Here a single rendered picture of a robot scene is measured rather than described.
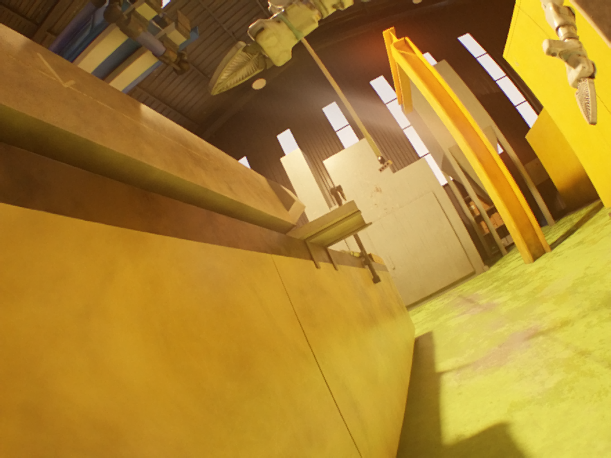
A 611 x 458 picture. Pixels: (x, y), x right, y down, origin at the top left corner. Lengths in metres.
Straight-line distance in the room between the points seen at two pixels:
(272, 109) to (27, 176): 12.60
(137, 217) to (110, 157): 0.09
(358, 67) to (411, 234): 7.75
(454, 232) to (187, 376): 6.30
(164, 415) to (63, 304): 0.13
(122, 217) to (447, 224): 6.27
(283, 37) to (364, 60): 12.16
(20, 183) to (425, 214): 6.39
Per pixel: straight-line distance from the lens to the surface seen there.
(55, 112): 0.42
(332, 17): 12.68
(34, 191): 0.34
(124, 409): 0.30
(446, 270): 6.40
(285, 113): 12.46
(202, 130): 12.88
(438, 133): 8.42
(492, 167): 4.42
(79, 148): 0.43
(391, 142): 10.86
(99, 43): 0.73
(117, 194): 0.40
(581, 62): 0.96
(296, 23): 0.64
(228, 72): 0.65
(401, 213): 6.50
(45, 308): 0.29
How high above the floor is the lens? 0.53
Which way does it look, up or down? 16 degrees up
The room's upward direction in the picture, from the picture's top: 24 degrees counter-clockwise
